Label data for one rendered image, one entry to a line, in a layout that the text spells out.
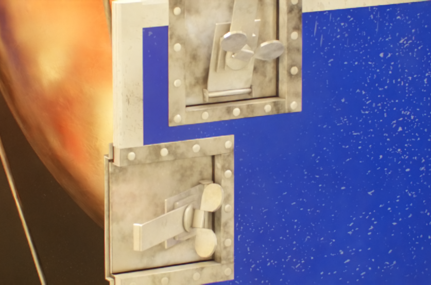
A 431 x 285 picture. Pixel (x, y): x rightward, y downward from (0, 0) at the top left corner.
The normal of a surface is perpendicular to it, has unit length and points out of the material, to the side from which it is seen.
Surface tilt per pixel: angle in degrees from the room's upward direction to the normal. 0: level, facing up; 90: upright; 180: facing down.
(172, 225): 90
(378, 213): 90
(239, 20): 106
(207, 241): 73
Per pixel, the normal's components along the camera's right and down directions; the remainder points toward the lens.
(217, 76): 0.45, 0.46
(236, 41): 0.24, 0.79
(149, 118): 0.47, 0.20
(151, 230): 0.88, 0.11
